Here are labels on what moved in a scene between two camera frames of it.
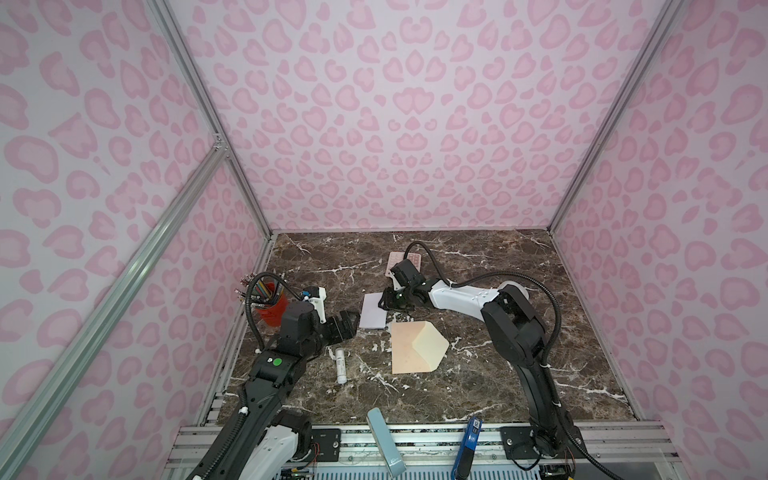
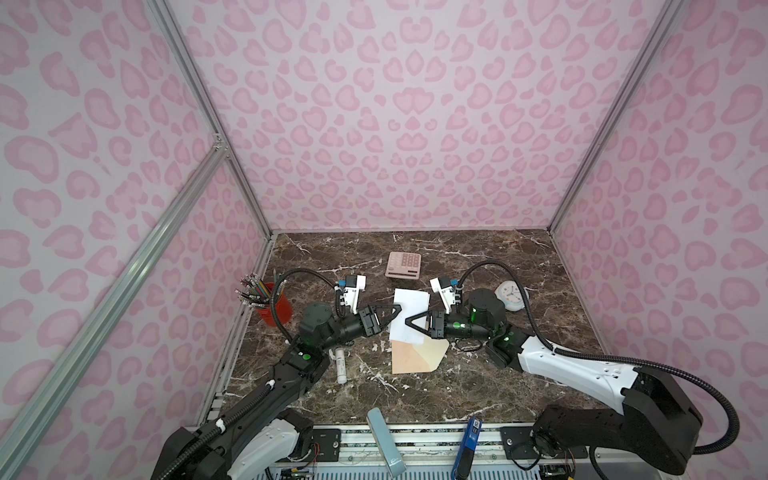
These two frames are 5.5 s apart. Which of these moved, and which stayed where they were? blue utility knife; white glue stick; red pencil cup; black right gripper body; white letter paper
Moved: white letter paper; black right gripper body
Stayed: white glue stick; red pencil cup; blue utility knife
